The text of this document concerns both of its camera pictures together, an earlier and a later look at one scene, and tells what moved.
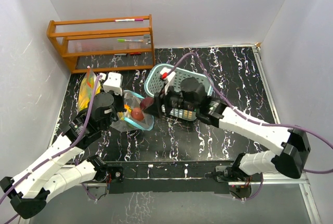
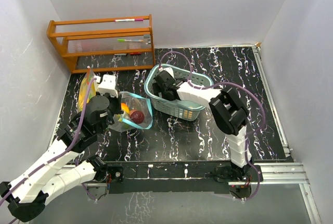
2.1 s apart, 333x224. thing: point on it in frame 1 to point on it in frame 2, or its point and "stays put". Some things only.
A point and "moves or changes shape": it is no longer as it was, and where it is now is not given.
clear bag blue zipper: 134,117 stays put
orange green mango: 125,114 moves or changes shape
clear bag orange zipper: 87,88 stays put
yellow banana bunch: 86,91 stays put
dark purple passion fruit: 146,102 to 137,116
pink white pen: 129,20 stays put
